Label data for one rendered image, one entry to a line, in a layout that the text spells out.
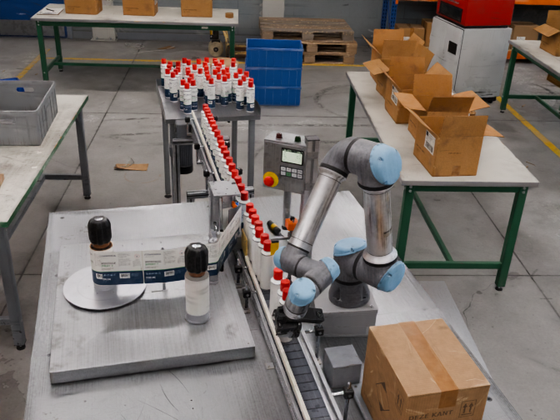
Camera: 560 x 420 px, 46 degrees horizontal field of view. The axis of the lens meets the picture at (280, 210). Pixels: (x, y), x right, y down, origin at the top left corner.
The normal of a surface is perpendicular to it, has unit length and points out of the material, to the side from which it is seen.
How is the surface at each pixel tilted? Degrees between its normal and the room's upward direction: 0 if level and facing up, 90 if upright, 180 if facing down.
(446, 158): 90
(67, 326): 0
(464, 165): 89
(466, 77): 90
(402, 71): 87
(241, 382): 0
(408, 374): 0
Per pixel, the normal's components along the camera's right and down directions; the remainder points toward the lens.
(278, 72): 0.07, 0.47
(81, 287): 0.04, -0.88
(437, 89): 0.06, 0.22
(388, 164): 0.69, 0.17
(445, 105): 0.03, 0.83
